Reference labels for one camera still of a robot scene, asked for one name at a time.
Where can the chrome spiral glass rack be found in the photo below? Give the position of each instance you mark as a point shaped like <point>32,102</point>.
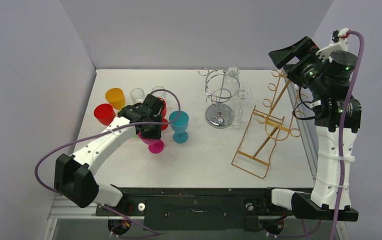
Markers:
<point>219,92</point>

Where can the gold wire glass rack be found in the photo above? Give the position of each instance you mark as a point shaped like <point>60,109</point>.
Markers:
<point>272,140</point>

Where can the yellow plastic wine glass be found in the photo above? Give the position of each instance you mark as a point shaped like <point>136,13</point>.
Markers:
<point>116,98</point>

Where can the blue plastic wine glass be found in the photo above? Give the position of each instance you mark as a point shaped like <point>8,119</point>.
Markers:
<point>180,135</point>

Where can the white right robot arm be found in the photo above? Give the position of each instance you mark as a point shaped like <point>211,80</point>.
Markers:
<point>337,124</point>

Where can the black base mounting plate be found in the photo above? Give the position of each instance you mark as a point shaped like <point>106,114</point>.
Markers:
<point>199,209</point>

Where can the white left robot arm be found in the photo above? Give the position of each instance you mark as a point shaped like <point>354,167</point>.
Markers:
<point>75,173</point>

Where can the red plastic wine glass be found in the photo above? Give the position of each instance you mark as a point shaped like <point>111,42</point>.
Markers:
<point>104,113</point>

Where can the pink plastic wine glass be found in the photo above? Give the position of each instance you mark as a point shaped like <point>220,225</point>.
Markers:
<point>155,146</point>

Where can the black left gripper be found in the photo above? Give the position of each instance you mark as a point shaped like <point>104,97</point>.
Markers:
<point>155,135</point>

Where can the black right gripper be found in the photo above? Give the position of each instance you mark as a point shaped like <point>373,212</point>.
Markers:
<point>297,64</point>

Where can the clear stemmed wine glass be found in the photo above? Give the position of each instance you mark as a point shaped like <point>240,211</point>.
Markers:
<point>242,97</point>

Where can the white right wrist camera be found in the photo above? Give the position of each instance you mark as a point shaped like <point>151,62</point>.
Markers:
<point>338,42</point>

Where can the patterned clear glass goblet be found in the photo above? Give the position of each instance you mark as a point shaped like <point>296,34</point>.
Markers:
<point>159,92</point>

